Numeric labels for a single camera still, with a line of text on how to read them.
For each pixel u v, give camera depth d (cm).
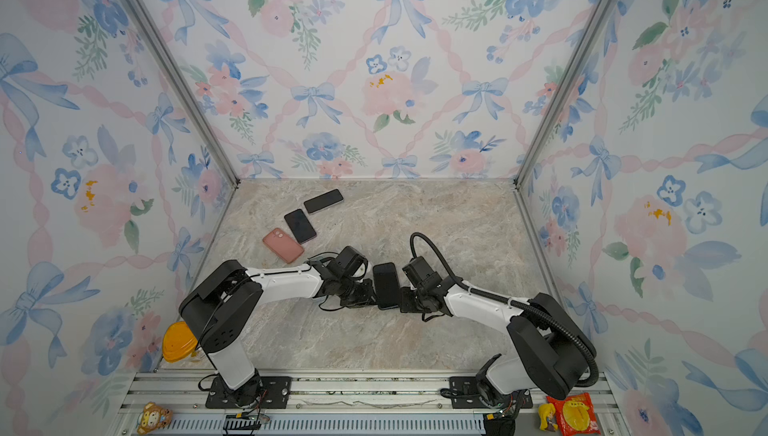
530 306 47
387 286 90
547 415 69
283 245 102
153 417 68
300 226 107
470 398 73
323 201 114
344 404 73
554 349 43
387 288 90
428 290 68
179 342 72
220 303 51
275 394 74
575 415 70
